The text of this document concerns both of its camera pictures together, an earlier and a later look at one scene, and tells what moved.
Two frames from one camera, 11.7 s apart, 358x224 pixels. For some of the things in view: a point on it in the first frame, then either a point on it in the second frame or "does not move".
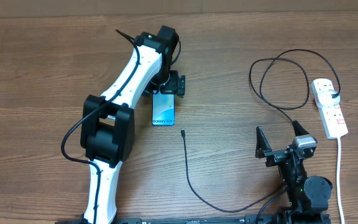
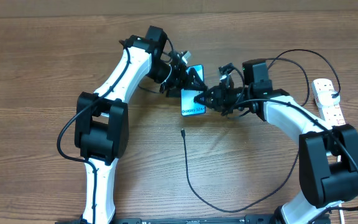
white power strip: [332, 117] does not move
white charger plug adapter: [326, 99] does not move
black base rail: [249, 219] does not move
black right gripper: [275, 156] → [219, 103]
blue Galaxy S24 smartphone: [163, 109] → [189, 107]
